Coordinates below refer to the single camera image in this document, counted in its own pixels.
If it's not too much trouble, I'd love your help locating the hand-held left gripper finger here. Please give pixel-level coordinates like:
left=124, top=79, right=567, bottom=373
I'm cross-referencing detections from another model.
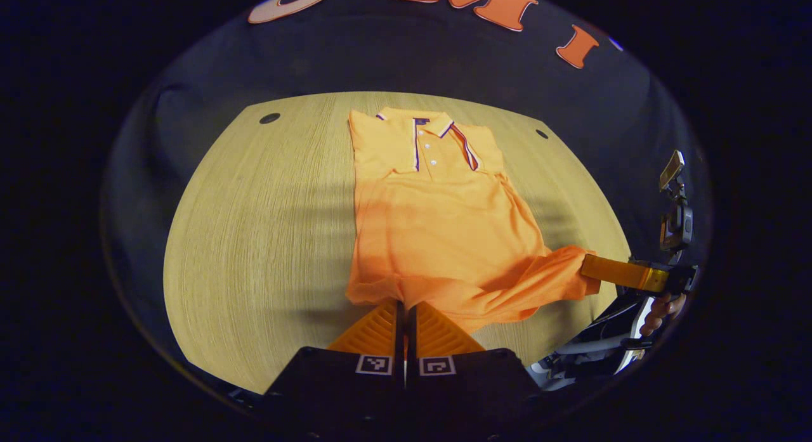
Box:
left=263, top=299, right=405, bottom=433
left=406, top=301, right=540, bottom=433

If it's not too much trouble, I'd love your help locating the orange T-shirt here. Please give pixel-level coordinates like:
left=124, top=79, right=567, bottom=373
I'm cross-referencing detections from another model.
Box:
left=346, top=107, right=602, bottom=334

